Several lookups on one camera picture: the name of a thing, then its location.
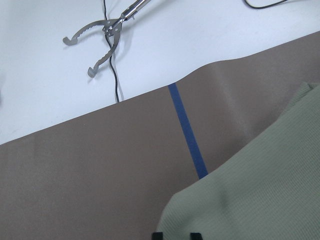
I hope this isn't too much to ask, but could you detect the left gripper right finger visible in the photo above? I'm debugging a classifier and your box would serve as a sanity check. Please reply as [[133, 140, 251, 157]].
[[190, 232, 202, 240]]

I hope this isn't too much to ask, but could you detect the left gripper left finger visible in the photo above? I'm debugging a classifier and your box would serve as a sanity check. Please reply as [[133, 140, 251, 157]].
[[151, 232, 164, 240]]

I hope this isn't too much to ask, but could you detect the green long sleeve shirt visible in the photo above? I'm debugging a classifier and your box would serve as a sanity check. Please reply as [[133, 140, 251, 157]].
[[157, 83, 320, 240]]

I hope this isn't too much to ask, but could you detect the green handled reacher grabber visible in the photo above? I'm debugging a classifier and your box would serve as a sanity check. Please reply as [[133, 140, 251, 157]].
[[62, 0, 150, 78]]

